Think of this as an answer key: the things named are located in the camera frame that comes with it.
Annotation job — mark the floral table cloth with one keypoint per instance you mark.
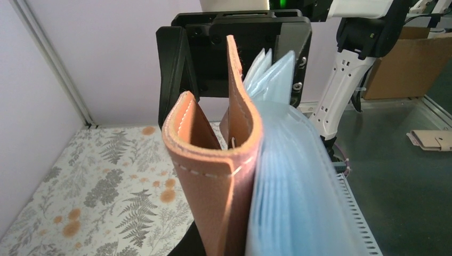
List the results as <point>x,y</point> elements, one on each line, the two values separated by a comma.
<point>113,191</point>

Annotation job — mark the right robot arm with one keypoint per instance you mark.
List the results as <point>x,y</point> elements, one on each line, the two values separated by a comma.
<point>368,30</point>

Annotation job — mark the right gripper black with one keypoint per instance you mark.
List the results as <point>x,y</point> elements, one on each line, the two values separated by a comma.
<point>240,46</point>

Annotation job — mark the brown cardboard box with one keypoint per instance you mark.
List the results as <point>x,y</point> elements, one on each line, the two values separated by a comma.
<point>411,67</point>

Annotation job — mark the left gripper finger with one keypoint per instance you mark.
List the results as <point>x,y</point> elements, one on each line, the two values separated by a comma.
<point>190,244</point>

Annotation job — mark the tan leather card holder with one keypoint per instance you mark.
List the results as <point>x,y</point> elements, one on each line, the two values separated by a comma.
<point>273,191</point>

